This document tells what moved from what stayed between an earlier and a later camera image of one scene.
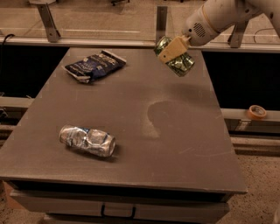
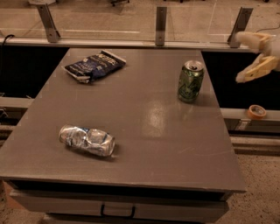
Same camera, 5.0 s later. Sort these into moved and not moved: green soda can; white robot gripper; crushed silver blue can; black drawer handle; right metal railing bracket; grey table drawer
Moved: white robot gripper; green soda can
Not moved: right metal railing bracket; black drawer handle; grey table drawer; crushed silver blue can
